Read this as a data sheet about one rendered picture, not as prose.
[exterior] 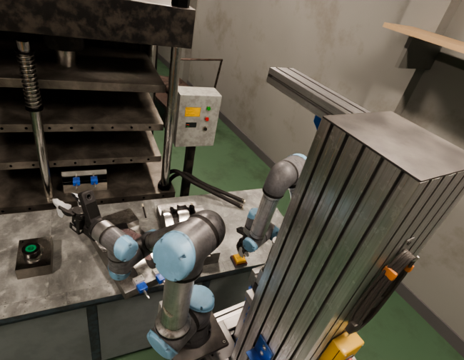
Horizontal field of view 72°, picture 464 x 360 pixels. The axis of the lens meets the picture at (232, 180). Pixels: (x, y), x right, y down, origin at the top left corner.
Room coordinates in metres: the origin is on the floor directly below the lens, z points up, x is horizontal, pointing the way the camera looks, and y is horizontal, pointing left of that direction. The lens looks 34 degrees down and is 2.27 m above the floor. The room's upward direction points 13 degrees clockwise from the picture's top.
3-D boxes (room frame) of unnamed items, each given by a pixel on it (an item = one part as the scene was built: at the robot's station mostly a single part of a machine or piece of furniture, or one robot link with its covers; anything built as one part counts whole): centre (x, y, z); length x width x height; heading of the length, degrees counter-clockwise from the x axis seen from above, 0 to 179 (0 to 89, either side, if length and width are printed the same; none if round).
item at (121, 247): (0.71, 0.31, 1.43); 0.11 x 0.08 x 0.09; 63
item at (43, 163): (1.51, 1.14, 1.10); 0.05 x 0.05 x 1.30
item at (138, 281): (0.96, 0.31, 0.86); 0.13 x 0.05 x 0.05; 47
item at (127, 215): (1.18, 0.47, 0.86); 0.50 x 0.26 x 0.11; 47
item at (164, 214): (1.43, 0.21, 0.87); 0.50 x 0.26 x 0.14; 30
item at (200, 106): (2.14, 0.37, 0.74); 0.30 x 0.22 x 1.47; 120
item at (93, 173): (1.85, 1.08, 0.87); 0.50 x 0.27 x 0.17; 30
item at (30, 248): (1.00, 0.90, 0.89); 0.08 x 0.08 x 0.04
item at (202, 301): (0.70, 0.02, 1.20); 0.13 x 0.12 x 0.14; 153
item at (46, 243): (1.01, 0.89, 0.84); 0.20 x 0.15 x 0.07; 30
